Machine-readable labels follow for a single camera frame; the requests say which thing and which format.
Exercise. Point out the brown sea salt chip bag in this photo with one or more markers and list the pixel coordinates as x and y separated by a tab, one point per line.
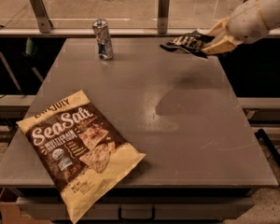
82	151

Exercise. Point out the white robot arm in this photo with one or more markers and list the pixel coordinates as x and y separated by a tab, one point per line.
271	12

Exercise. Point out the black drawer handle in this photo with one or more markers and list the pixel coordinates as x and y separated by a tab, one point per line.
136	212

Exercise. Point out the cardboard box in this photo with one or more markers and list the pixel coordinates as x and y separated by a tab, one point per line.
11	213

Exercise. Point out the grey table drawer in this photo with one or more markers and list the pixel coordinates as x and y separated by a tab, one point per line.
197	208

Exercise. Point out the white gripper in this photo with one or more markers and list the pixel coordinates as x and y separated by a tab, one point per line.
246	20

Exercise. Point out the silver redbull can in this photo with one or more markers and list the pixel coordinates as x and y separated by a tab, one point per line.
102	35

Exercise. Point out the black floor stand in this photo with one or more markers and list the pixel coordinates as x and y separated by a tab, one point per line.
261	134

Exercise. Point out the left metal bracket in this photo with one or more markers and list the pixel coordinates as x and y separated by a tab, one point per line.
42	18

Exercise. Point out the blue kettle chip bag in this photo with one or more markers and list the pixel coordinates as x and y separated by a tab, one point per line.
191	43

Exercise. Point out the middle metal bracket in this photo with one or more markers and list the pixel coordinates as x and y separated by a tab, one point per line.
163	15

